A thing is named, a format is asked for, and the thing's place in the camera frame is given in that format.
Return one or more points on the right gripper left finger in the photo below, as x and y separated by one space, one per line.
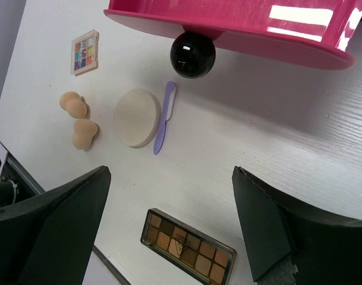
48 239

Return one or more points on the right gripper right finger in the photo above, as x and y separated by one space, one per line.
289 241

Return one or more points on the brown eyeshadow palette clear case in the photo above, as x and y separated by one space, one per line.
199 255

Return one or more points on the round beige powder puff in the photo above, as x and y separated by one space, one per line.
136 118

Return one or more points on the pink top drawer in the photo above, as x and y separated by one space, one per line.
312 34

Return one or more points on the beige makeup sponge right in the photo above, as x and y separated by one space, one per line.
84 132

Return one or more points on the beige makeup sponge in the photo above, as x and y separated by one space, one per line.
72 103
84 132

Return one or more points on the beige makeup sponge left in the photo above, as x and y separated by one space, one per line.
72 103

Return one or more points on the purple eyebrow razor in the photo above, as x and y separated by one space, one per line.
167 110

